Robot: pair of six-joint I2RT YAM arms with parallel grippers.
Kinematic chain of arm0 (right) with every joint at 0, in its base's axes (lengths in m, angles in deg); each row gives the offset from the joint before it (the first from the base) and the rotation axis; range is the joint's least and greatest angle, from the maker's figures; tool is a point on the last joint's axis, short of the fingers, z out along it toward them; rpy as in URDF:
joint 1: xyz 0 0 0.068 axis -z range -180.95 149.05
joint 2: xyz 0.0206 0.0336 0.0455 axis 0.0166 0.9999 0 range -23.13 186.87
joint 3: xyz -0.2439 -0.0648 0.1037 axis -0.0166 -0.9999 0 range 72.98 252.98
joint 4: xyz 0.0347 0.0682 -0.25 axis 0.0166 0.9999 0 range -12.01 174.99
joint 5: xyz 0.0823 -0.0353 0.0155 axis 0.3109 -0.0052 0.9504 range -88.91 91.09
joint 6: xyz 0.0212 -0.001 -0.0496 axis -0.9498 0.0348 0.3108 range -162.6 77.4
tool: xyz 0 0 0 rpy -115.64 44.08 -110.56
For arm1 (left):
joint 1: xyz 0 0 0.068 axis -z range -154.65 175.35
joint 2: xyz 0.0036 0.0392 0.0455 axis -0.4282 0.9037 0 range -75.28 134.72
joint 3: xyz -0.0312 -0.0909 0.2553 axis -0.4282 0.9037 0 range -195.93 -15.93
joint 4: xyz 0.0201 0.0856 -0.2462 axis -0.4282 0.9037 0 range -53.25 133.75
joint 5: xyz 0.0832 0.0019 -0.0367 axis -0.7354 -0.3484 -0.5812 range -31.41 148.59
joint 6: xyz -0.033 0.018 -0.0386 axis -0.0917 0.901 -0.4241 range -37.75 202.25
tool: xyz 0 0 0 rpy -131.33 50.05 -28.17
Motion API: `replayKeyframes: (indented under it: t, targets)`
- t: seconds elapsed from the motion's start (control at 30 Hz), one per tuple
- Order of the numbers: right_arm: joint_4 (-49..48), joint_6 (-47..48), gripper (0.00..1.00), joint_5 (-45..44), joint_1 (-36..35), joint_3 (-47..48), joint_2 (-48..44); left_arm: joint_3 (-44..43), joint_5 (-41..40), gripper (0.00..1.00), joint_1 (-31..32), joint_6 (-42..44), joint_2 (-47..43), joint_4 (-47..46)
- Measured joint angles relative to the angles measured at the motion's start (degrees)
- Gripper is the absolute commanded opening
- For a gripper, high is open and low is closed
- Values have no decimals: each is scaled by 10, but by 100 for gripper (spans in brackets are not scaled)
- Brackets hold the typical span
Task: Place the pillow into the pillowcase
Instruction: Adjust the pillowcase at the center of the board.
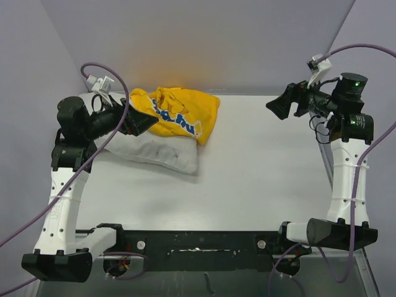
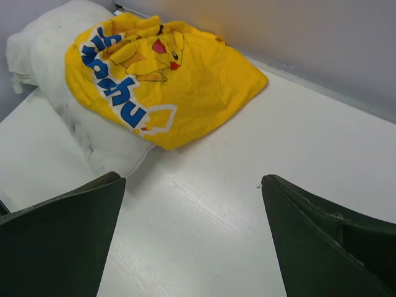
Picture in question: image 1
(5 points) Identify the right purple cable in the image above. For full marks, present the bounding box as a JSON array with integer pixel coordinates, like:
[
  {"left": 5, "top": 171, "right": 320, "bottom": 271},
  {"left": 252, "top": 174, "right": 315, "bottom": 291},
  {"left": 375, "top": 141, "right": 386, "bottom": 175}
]
[{"left": 267, "top": 43, "right": 396, "bottom": 297}]

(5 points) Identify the purple cable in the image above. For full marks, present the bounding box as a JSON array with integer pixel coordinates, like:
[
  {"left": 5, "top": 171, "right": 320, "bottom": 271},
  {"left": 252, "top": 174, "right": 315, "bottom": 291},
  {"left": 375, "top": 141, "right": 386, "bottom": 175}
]
[
  {"left": 267, "top": 43, "right": 396, "bottom": 297},
  {"left": 0, "top": 62, "right": 149, "bottom": 295}
]

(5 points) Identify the aluminium frame rail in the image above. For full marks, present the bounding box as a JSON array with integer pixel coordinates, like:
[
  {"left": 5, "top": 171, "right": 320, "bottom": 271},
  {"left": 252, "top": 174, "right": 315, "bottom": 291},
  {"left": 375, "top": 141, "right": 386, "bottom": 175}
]
[{"left": 301, "top": 249, "right": 380, "bottom": 296}]

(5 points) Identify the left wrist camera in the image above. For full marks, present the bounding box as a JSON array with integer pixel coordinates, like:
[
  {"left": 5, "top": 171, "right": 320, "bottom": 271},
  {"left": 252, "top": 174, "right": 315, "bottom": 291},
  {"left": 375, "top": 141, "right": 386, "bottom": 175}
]
[{"left": 87, "top": 75, "right": 114, "bottom": 97}]

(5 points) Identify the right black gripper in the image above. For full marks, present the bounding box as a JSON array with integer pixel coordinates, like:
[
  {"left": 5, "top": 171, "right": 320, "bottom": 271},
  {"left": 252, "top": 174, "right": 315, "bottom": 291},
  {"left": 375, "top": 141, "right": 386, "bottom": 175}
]
[{"left": 266, "top": 72, "right": 340, "bottom": 119}]

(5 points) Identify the yellow printed pillowcase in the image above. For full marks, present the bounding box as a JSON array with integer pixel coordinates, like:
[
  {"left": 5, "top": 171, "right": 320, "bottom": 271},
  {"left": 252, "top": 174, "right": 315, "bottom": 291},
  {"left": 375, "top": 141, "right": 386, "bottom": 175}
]
[{"left": 129, "top": 87, "right": 220, "bottom": 145}]

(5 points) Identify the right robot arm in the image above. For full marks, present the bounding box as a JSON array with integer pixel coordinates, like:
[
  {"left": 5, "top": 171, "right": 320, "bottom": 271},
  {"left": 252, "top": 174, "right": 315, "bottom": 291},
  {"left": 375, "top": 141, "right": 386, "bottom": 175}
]
[{"left": 266, "top": 72, "right": 378, "bottom": 253}]

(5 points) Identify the white pillow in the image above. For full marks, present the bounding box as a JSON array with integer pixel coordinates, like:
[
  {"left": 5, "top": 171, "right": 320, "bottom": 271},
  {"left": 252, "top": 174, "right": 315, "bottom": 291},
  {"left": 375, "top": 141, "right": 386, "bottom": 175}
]
[{"left": 75, "top": 92, "right": 199, "bottom": 176}]

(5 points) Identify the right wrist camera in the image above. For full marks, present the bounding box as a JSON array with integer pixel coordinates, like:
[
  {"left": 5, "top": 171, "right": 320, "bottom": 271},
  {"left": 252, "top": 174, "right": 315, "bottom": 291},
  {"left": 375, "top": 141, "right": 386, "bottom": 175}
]
[{"left": 307, "top": 54, "right": 332, "bottom": 88}]

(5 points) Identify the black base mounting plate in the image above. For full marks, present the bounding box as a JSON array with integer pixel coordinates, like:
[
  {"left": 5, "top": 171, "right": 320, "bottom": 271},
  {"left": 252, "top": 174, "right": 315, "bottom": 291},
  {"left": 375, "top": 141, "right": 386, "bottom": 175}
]
[{"left": 103, "top": 225, "right": 312, "bottom": 276}]

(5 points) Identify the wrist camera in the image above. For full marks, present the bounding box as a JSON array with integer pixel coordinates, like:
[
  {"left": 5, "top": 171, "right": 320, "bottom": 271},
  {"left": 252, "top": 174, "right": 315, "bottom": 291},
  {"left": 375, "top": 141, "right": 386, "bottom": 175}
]
[
  {"left": 87, "top": 75, "right": 114, "bottom": 97},
  {"left": 307, "top": 54, "right": 332, "bottom": 88}
]

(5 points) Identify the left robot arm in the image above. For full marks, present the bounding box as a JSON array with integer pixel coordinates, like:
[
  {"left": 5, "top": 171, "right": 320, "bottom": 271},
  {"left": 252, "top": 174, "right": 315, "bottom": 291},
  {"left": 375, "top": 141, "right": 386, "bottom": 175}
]
[{"left": 22, "top": 97, "right": 158, "bottom": 283}]

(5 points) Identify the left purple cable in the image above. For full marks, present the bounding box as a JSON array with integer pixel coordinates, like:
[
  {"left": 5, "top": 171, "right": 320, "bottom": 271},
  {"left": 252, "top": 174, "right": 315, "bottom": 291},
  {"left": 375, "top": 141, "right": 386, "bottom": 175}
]
[{"left": 0, "top": 62, "right": 149, "bottom": 295}]

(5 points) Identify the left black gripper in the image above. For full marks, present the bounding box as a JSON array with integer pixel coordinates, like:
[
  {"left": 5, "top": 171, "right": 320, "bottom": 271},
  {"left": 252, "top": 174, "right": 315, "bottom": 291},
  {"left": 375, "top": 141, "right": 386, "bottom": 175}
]
[{"left": 82, "top": 95, "right": 158, "bottom": 140}]

